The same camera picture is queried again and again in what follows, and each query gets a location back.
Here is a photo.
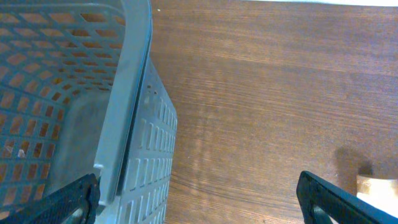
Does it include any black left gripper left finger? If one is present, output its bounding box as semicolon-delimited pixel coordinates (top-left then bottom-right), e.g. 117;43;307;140
1;174;100;224

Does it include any grey plastic mesh basket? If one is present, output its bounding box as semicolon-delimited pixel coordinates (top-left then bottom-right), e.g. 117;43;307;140
1;0;178;223

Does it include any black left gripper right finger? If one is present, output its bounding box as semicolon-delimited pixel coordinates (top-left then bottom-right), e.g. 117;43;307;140
296;170;397;224

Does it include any beige white tube packet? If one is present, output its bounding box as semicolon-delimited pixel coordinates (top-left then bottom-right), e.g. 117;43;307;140
356;175;398;218

